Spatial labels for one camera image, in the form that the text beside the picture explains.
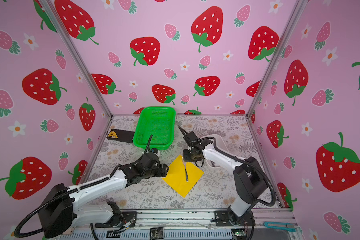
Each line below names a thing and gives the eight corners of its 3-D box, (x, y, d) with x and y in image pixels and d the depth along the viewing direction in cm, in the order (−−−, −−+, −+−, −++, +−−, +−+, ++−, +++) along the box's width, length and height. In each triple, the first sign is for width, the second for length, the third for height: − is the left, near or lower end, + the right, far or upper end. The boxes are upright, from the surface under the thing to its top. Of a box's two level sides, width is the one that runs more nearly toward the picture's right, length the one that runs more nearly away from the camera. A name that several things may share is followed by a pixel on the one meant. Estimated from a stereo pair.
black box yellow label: (107, 139, 109) (105, 137, 106) (112, 131, 114) (111, 128, 111) (132, 142, 107) (131, 140, 105) (136, 134, 112) (135, 131, 110)
